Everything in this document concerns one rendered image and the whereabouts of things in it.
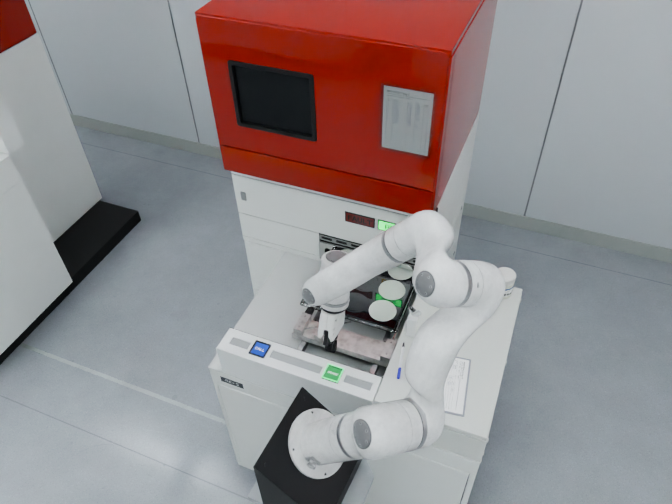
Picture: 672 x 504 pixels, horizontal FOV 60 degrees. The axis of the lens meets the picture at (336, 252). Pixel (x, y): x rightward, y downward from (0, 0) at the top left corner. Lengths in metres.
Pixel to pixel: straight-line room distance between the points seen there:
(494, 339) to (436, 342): 0.75
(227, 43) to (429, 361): 1.17
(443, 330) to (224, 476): 1.75
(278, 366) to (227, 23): 1.07
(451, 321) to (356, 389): 0.63
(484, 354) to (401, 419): 0.66
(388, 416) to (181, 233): 2.76
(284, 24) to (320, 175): 0.52
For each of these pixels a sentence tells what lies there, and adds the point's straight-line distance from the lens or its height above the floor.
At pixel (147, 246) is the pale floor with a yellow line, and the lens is 3.88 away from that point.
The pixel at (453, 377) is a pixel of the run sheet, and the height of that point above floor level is 0.97.
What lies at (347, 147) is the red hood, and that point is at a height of 1.44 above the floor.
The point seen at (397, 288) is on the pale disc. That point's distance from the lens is 2.18.
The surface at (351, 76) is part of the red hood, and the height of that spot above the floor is 1.69.
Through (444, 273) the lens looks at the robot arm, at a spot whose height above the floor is 1.68.
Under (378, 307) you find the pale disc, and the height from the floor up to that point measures 0.90.
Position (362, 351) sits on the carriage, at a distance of 2.02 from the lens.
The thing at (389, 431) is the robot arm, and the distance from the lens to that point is 1.34.
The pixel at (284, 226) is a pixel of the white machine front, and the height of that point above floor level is 0.96.
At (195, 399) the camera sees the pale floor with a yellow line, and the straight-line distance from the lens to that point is 3.05.
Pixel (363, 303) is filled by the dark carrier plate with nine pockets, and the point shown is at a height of 0.90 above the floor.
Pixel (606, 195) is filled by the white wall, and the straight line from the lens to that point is 3.72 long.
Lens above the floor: 2.51
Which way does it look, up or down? 44 degrees down
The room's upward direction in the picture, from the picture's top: 2 degrees counter-clockwise
